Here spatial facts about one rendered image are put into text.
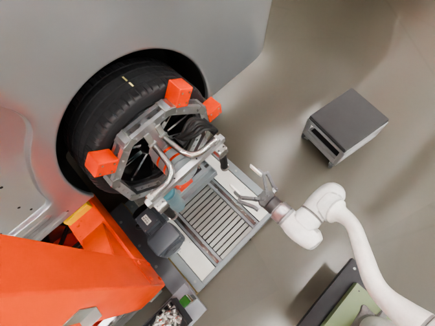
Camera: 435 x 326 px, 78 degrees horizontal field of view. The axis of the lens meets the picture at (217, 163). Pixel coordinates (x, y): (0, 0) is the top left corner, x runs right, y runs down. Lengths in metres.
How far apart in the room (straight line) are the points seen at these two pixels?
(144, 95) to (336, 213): 0.86
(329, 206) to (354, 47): 2.10
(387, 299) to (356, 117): 1.34
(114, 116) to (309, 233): 0.87
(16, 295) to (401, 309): 0.92
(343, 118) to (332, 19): 1.43
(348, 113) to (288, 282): 1.21
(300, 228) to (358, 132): 1.06
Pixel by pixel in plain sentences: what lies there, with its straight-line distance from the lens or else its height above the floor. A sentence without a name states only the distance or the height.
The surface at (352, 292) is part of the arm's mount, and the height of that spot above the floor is 0.35.
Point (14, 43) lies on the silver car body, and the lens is 0.90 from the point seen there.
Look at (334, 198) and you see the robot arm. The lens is 1.14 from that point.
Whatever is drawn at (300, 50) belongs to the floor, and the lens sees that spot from 2.87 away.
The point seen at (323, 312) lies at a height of 0.30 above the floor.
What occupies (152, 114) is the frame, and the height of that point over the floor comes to 1.10.
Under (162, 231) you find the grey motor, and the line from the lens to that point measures 1.65.
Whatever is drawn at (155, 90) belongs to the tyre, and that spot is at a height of 1.15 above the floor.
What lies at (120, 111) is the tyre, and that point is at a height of 1.17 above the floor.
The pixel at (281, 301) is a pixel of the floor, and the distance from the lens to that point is 1.98.
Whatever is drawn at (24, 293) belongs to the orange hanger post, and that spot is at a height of 1.46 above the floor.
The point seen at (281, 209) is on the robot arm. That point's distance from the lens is 1.13.
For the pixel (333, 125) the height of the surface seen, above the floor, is 0.34.
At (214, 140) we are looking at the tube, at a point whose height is 1.01.
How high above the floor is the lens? 1.97
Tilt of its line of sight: 66 degrees down
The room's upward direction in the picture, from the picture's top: 14 degrees counter-clockwise
